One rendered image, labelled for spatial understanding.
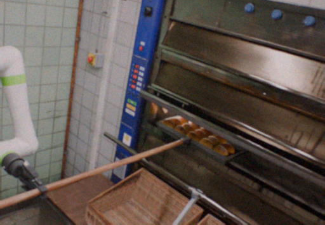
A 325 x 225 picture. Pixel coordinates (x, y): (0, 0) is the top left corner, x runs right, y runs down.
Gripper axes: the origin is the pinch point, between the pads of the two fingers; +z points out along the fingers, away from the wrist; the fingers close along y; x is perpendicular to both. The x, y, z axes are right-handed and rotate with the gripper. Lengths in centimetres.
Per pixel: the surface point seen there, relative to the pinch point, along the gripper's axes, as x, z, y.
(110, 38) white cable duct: -101, -82, -44
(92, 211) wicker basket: -53, -22, 49
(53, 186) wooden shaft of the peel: -5.2, 1.5, -0.9
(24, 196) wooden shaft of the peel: 8.1, 1.4, -0.9
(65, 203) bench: -54, -50, 62
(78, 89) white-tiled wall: -104, -114, 6
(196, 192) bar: -63, 37, 2
